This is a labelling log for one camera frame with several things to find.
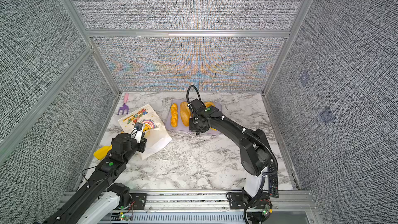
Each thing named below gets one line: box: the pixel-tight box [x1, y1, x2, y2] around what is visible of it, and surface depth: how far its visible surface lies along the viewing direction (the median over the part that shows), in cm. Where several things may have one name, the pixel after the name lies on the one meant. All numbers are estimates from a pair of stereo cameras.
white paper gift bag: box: [117, 103, 173, 161], surface depth 92 cm
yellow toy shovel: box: [93, 144, 113, 161], surface depth 92 cm
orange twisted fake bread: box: [170, 103, 179, 129], surface depth 105 cm
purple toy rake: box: [117, 92, 130, 116], surface depth 112 cm
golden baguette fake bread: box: [179, 101, 191, 127], surface depth 103 cm
